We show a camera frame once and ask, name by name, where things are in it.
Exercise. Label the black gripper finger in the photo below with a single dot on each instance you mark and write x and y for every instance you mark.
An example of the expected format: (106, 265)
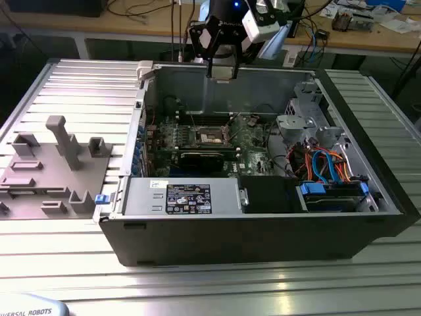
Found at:
(210, 67)
(235, 69)

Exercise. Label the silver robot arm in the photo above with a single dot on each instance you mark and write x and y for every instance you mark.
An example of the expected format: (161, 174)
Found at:
(276, 42)

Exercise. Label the RAM slot with white clips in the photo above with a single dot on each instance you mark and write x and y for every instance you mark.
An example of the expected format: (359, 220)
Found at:
(210, 114)
(210, 118)

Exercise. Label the CPU socket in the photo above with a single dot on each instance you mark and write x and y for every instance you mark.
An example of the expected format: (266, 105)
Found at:
(210, 137)

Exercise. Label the white power adapter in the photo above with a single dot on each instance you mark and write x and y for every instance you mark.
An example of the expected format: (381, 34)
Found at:
(291, 59)

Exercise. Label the pale grey case latch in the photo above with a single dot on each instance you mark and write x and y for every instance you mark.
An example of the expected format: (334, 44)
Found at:
(144, 69)

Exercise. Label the metal drive cage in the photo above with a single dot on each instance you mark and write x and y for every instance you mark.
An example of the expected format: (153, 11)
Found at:
(291, 124)

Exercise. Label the green motherboard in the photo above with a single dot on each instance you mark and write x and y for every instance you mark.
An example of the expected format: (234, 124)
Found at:
(253, 146)

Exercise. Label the wooden desk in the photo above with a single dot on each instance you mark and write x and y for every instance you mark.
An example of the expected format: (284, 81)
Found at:
(138, 28)

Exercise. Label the small black adapter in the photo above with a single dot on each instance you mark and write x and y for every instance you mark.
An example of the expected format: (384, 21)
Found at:
(322, 33)

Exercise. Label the graphics card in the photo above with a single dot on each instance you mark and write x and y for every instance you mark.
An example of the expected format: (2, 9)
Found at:
(200, 162)

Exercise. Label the copper coil transformer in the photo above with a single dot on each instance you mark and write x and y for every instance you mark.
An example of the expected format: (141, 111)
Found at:
(342, 21)

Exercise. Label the black plastic shroud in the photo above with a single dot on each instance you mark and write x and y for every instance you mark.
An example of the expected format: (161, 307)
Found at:
(266, 194)

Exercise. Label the grey electronic device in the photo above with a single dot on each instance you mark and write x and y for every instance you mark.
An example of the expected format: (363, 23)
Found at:
(361, 23)

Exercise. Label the hard disk in blue carrier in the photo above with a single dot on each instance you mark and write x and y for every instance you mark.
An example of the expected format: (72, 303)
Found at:
(312, 190)

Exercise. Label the grey power supply unit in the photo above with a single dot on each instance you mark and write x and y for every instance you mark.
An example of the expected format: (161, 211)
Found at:
(144, 197)

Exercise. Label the blue flat box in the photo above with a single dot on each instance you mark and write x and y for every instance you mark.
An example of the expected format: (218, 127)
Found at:
(385, 3)

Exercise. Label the large black box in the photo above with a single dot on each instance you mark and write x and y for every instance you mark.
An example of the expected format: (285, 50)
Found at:
(56, 6)

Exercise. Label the white papers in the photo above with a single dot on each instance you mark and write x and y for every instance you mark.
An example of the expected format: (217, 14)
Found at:
(398, 25)

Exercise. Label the black PC case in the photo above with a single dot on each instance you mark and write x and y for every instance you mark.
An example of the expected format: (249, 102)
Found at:
(230, 240)

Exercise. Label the blue case latch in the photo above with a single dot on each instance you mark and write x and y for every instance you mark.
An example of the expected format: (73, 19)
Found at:
(101, 199)

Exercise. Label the grey parts rack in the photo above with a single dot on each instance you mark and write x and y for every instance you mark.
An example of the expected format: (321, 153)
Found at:
(49, 177)

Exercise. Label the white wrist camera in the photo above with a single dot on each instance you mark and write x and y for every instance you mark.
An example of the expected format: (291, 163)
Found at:
(260, 31)

